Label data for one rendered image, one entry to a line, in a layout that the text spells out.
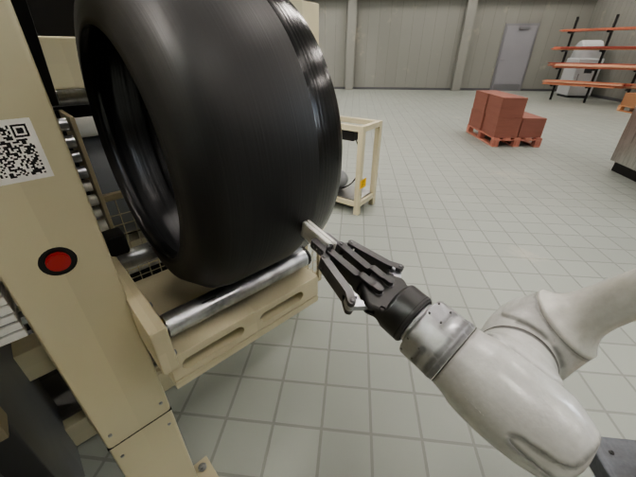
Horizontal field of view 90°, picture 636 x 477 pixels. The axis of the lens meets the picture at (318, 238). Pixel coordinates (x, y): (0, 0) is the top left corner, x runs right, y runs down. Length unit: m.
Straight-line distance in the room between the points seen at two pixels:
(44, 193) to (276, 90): 0.34
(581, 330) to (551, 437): 0.16
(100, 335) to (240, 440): 0.95
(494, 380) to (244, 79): 0.45
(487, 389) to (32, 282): 0.61
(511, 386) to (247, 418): 1.27
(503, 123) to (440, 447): 5.14
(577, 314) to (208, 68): 0.55
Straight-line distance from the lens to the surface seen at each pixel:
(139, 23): 0.49
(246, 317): 0.68
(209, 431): 1.57
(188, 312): 0.64
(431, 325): 0.43
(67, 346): 0.69
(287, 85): 0.48
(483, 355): 0.43
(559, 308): 0.54
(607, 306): 0.53
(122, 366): 0.75
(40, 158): 0.56
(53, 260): 0.60
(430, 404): 1.64
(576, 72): 14.03
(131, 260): 0.87
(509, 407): 0.42
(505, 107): 5.97
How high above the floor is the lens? 1.33
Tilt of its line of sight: 30 degrees down
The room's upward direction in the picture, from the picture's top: straight up
